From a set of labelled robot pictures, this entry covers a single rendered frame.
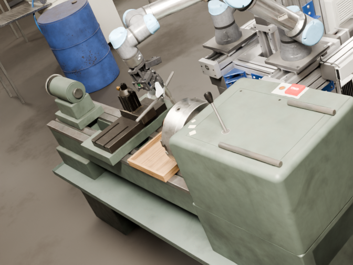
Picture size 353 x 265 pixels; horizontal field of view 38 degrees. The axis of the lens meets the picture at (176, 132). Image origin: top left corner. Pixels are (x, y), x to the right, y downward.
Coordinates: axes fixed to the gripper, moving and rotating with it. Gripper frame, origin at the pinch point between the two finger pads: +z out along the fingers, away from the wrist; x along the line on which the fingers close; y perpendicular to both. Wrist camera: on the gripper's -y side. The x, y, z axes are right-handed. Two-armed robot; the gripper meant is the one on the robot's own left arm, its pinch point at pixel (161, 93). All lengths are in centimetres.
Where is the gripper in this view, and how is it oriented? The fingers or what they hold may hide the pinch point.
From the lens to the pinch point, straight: 216.2
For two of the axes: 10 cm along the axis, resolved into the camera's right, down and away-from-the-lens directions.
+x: 8.2, -0.3, -5.8
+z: 4.5, 6.5, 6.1
